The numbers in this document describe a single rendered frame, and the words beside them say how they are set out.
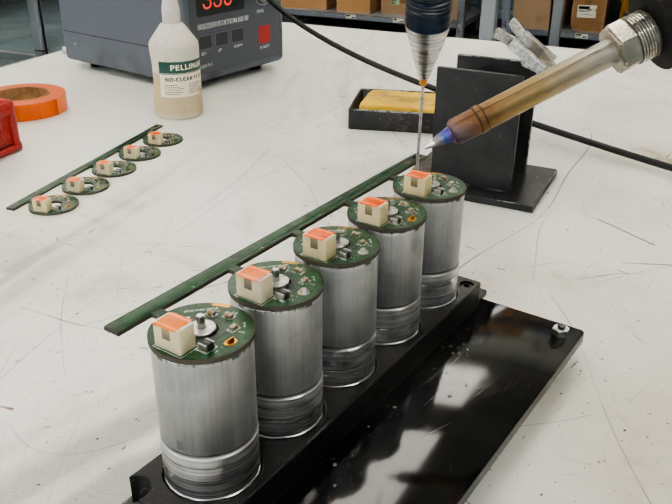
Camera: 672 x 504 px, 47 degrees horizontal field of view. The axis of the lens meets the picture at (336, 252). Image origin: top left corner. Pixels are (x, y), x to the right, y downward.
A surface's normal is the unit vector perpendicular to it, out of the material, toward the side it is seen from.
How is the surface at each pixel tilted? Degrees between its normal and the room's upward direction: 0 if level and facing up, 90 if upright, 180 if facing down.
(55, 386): 0
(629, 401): 0
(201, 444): 90
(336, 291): 90
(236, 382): 90
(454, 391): 0
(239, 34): 90
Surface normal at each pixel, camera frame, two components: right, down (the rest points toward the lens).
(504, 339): 0.00, -0.89
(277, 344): 0.05, 0.45
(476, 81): -0.44, 0.40
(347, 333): 0.31, 0.43
